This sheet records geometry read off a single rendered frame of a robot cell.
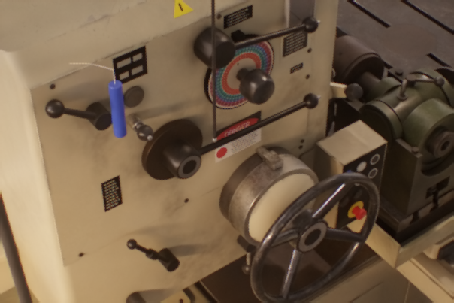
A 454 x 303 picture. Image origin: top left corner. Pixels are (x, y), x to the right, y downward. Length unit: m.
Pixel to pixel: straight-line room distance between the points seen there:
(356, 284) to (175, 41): 1.46
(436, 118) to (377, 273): 0.79
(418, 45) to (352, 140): 0.99
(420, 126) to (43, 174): 1.08
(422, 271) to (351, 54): 0.72
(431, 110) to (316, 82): 0.45
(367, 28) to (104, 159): 1.62
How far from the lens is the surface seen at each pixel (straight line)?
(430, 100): 2.51
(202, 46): 1.78
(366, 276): 3.03
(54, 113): 1.65
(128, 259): 2.10
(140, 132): 1.77
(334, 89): 2.25
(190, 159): 1.87
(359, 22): 3.29
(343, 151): 2.25
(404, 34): 3.26
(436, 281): 2.86
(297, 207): 1.93
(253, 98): 1.86
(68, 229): 1.92
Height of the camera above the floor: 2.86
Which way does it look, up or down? 43 degrees down
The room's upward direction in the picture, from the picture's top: straight up
